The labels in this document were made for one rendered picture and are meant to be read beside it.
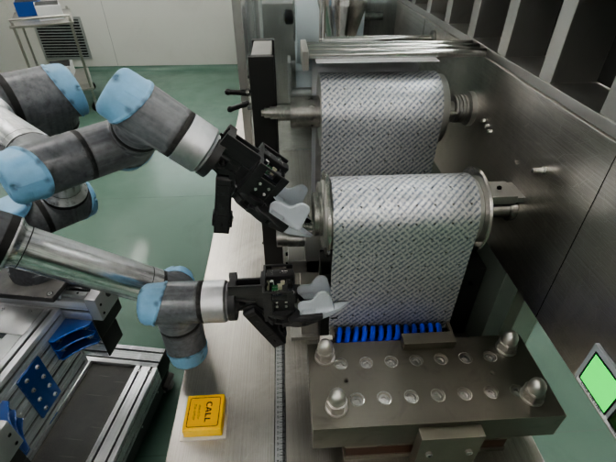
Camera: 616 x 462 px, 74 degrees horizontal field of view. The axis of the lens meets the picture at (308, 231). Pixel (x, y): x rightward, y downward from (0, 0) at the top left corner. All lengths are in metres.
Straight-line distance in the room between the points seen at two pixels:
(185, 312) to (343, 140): 0.44
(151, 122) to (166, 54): 5.86
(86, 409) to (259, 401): 1.07
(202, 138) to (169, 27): 5.77
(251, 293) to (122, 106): 0.35
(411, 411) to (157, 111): 0.58
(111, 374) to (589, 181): 1.72
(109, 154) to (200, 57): 5.72
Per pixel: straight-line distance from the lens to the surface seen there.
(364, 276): 0.72
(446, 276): 0.76
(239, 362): 0.93
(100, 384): 1.89
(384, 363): 0.77
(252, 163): 0.62
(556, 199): 0.70
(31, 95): 1.02
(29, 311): 1.48
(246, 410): 0.87
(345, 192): 0.65
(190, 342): 0.80
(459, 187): 0.70
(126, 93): 0.60
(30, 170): 0.65
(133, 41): 6.53
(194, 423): 0.84
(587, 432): 2.17
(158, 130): 0.60
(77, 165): 0.66
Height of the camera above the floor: 1.65
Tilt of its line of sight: 37 degrees down
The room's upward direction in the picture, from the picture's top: straight up
